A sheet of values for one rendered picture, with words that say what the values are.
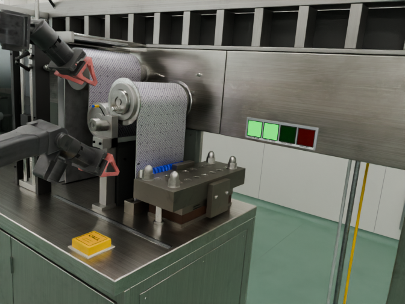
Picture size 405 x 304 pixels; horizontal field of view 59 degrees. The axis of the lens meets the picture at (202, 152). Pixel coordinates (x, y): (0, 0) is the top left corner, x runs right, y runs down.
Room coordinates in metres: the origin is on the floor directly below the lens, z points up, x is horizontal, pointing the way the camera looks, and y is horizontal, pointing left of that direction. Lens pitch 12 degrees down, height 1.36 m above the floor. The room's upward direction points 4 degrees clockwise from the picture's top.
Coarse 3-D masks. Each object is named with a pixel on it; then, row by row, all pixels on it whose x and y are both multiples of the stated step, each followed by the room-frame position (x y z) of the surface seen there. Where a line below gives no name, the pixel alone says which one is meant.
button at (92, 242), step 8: (96, 232) 0.88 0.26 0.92; (72, 240) 0.83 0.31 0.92; (80, 240) 0.83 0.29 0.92; (88, 240) 0.83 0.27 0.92; (96, 240) 0.83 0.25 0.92; (104, 240) 0.84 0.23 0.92; (80, 248) 0.81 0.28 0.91; (88, 248) 0.79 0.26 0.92; (96, 248) 0.81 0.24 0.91; (104, 248) 0.83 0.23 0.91
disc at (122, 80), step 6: (120, 78) 1.13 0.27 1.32; (126, 78) 1.12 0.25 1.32; (114, 84) 1.15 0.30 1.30; (132, 84) 1.10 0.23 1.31; (138, 90) 1.09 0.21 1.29; (108, 96) 1.17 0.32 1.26; (138, 96) 1.09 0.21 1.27; (108, 102) 1.16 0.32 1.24; (138, 102) 1.09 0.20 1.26; (138, 108) 1.09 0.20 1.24; (138, 114) 1.09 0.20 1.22; (120, 120) 1.13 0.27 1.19; (126, 120) 1.12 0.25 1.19; (132, 120) 1.10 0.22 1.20
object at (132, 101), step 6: (120, 84) 1.12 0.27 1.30; (126, 84) 1.11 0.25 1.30; (114, 90) 1.14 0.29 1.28; (126, 90) 1.10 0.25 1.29; (132, 90) 1.10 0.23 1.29; (132, 96) 1.09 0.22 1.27; (132, 102) 1.09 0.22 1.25; (132, 108) 1.09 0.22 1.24; (114, 114) 1.13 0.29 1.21; (120, 114) 1.12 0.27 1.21; (126, 114) 1.10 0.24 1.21; (132, 114) 1.09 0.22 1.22
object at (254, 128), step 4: (248, 124) 1.22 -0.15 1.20; (252, 124) 1.22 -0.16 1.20; (256, 124) 1.21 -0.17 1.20; (260, 124) 1.20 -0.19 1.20; (248, 128) 1.22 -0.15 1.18; (252, 128) 1.21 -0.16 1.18; (256, 128) 1.21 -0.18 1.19; (260, 128) 1.20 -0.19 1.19; (248, 132) 1.22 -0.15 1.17; (252, 132) 1.21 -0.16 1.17; (256, 132) 1.20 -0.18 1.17; (260, 132) 1.20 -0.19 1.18
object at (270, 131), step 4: (268, 124) 1.18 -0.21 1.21; (272, 124) 1.17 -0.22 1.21; (264, 128) 1.19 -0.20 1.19; (268, 128) 1.18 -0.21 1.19; (272, 128) 1.17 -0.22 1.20; (276, 128) 1.16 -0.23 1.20; (264, 132) 1.19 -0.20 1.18; (268, 132) 1.18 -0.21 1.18; (272, 132) 1.17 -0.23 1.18; (276, 132) 1.16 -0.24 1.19; (264, 136) 1.19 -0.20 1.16; (268, 136) 1.18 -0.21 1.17; (272, 136) 1.17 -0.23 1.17; (276, 136) 1.16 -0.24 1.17
